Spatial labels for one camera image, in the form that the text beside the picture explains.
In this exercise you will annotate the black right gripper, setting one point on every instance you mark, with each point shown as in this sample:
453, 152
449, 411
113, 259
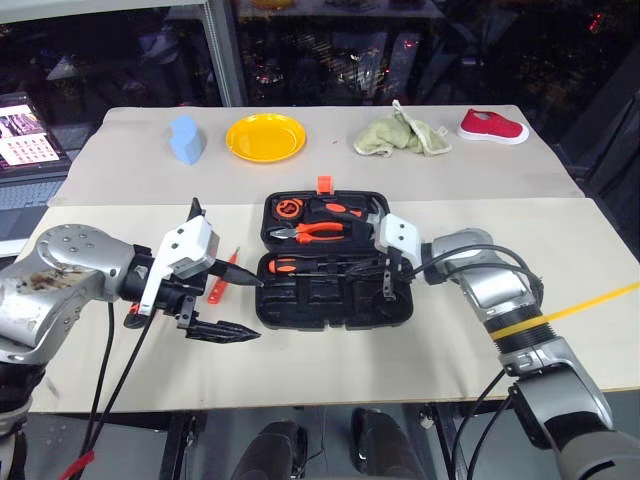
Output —
402, 267

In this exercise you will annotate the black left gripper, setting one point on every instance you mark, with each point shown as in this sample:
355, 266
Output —
180, 297

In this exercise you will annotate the orange tester pen screwdriver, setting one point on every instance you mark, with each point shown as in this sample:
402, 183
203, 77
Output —
216, 292

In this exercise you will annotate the black plastic tool case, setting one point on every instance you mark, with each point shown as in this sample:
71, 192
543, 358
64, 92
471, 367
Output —
330, 310

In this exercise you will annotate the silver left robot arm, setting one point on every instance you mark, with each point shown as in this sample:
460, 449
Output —
65, 280

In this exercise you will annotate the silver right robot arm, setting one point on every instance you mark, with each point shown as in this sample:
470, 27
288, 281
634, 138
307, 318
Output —
500, 290

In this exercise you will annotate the large orange black screwdriver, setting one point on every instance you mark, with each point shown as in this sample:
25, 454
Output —
285, 266

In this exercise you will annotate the orange black tape measure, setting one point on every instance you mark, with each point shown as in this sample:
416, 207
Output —
289, 208

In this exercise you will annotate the green crumpled cloth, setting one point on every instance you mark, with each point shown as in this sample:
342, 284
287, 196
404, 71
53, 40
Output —
395, 134

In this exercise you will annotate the dark rounded shape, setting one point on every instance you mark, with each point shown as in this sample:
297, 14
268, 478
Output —
380, 445
270, 450

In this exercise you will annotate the black table leg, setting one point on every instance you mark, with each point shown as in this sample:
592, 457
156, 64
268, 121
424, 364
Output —
444, 445
180, 450

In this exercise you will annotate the blue foam block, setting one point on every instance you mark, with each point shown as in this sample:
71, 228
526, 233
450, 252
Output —
186, 140

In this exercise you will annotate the yellow plastic plate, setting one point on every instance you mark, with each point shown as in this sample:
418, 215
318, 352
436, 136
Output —
266, 137

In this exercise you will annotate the red white shoe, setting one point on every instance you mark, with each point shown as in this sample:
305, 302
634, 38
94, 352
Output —
492, 125

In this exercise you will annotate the open laptop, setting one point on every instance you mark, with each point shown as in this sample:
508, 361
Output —
25, 135

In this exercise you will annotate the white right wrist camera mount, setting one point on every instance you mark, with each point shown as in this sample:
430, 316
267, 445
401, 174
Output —
400, 235

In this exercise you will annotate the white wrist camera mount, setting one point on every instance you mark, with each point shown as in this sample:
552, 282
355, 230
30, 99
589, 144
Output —
185, 240
400, 235

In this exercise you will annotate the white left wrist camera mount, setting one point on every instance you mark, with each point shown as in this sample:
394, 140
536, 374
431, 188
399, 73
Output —
185, 240

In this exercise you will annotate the grey metal post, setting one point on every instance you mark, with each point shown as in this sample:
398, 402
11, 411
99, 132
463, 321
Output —
222, 60

